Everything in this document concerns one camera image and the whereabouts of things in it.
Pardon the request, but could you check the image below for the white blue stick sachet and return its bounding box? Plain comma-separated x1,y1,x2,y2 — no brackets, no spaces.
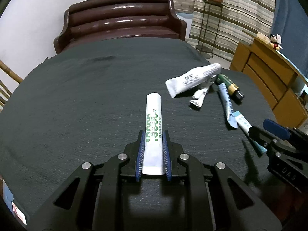
233,110,268,155

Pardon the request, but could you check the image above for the light blue stick sachet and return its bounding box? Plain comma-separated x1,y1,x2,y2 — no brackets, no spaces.
218,83,238,129

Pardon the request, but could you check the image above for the green yellow small bottle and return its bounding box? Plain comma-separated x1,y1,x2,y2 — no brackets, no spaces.
216,73,245,104

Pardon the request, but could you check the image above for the wooden sideboard cabinet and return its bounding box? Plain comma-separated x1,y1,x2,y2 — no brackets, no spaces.
230,30,307,128

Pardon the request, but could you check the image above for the mickey mouse plush toy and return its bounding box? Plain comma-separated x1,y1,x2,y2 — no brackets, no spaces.
269,34,283,51

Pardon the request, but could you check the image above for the black metal plant stand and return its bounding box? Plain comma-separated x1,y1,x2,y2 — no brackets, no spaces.
195,0,223,58

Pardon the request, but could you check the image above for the blue curtain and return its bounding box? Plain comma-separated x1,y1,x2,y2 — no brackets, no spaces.
271,0,307,76

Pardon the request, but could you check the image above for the white grey pouch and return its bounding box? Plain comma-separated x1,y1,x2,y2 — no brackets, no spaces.
165,63,221,98

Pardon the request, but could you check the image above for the small cardboard box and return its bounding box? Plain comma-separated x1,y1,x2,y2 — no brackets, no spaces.
257,32,270,44

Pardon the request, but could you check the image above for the dark green tablecloth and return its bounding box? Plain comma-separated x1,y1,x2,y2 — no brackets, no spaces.
1,38,280,216

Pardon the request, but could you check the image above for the silver foil torn wrapper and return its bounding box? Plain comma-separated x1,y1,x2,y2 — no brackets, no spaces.
189,75,216,109

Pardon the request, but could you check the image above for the wooden chair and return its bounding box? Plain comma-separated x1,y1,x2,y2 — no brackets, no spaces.
0,59,24,111

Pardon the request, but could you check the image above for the striped beige curtain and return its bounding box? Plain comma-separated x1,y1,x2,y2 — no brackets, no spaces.
187,0,276,60

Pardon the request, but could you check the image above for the long white sachet green print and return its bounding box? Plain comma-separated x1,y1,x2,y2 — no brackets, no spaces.
142,93,164,175

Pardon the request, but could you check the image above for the dark red leather sofa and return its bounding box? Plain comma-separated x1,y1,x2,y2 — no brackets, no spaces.
53,0,187,54

